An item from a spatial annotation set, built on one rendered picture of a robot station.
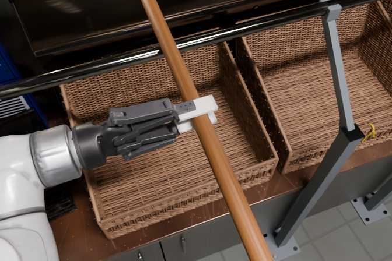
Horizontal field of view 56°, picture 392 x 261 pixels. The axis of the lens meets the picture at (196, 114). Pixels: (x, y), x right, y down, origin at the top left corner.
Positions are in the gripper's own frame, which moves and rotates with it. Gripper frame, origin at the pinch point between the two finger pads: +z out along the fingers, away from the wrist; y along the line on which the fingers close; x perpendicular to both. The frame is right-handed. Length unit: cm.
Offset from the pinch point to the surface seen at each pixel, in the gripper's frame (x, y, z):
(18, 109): -52, 47, -43
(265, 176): -6, 57, 26
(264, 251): 24.8, -1.2, 0.8
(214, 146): 7.7, -1.5, 0.3
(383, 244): 19, 119, 83
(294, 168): -7, 59, 37
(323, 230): 4, 119, 61
